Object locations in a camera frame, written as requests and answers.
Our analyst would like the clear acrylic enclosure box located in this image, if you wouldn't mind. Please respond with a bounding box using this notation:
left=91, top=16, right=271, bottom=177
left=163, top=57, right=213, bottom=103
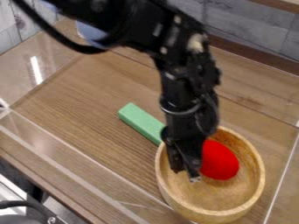
left=0, top=36, right=299, bottom=224

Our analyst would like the black clamp and cable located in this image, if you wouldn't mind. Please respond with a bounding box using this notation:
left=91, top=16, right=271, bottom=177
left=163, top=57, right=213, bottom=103
left=0, top=195, right=68, bottom=224

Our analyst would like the green rectangular block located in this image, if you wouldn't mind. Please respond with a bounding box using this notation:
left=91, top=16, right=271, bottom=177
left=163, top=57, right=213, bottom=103
left=117, top=102, right=164, bottom=145

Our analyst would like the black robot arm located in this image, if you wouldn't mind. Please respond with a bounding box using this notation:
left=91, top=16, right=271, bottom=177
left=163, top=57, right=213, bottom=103
left=12, top=0, right=220, bottom=182

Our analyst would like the red plush fruit green stem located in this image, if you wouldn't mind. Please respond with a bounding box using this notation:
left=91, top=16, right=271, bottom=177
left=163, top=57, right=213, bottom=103
left=200, top=140, right=239, bottom=180

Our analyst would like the round wooden bowl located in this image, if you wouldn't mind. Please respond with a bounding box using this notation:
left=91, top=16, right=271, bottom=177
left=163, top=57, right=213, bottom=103
left=155, top=126, right=266, bottom=224

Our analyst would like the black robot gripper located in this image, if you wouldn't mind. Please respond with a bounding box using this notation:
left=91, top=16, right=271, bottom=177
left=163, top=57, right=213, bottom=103
left=155, top=52, right=220, bottom=183

